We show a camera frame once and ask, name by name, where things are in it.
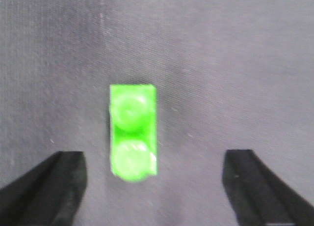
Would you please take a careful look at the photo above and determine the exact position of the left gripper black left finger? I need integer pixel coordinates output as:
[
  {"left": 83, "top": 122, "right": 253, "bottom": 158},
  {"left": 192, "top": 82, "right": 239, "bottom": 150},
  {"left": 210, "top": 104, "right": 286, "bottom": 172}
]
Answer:
[{"left": 0, "top": 151, "right": 87, "bottom": 226}]

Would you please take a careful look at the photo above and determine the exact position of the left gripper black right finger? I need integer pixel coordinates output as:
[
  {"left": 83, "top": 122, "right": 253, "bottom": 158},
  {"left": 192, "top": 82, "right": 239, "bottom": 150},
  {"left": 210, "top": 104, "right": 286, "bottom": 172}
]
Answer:
[{"left": 222, "top": 149, "right": 314, "bottom": 226}]

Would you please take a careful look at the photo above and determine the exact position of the green two-stud toy block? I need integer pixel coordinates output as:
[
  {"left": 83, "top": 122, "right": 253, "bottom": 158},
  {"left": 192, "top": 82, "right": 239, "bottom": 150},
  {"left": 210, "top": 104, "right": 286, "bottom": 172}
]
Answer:
[{"left": 109, "top": 84, "right": 157, "bottom": 182}]

